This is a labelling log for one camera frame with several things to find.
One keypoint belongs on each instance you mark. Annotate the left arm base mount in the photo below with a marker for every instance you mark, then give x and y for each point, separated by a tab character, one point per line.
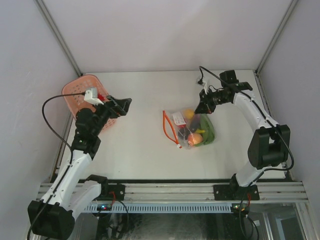
112	192

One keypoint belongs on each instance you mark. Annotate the red fake apple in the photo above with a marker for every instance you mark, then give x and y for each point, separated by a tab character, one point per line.
101	97

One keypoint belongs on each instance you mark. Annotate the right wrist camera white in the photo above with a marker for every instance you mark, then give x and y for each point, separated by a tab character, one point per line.
201	81

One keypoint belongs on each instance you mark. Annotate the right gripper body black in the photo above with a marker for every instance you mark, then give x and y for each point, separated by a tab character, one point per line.
212	99

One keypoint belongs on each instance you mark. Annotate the aluminium rail frame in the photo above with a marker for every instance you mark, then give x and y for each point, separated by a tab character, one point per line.
205	192

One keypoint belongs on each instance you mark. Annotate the green fake lettuce leaf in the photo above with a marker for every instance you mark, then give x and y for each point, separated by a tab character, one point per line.
209	131

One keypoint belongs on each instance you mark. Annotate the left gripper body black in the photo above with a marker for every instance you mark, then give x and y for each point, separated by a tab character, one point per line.
103	112

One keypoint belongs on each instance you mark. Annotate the clear zip top bag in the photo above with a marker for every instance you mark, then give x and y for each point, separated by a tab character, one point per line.
187	129

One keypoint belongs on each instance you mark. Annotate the yellow fake chili pepper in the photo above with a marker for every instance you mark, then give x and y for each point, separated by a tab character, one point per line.
200	131

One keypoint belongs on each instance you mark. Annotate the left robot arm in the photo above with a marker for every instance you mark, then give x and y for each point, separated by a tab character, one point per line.
55	214

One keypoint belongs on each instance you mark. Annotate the pink plastic basket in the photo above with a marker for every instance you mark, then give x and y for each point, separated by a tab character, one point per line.
87	122

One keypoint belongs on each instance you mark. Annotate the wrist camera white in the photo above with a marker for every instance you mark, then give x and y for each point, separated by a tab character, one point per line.
201	81
91	96

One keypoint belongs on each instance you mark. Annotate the orange fake peach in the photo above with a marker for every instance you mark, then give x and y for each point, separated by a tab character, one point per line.
194	139

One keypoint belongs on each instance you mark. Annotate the slotted cable duct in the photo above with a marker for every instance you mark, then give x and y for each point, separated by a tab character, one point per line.
162	208

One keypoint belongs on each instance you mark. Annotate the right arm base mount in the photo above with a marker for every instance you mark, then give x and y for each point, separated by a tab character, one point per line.
233	191

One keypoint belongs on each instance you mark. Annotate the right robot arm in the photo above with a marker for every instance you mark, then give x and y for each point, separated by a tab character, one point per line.
269	146

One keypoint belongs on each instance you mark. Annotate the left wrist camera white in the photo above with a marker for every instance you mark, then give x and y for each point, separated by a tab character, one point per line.
91	96

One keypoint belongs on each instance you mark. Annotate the orange fake fruit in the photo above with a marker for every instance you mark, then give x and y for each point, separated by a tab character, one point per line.
188	113

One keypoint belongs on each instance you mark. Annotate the purple fake eggplant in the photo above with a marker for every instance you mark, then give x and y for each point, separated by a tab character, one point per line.
195	123

